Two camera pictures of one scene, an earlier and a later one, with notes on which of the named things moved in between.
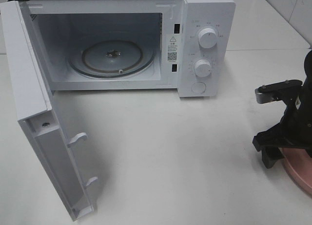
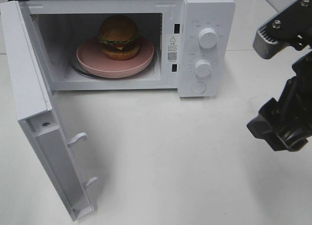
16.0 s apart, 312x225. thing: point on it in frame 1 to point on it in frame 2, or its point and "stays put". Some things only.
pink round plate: [298, 163] to [91, 57]
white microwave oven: [133, 40] stays put
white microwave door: [49, 147] stays put
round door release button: [198, 87] stays put
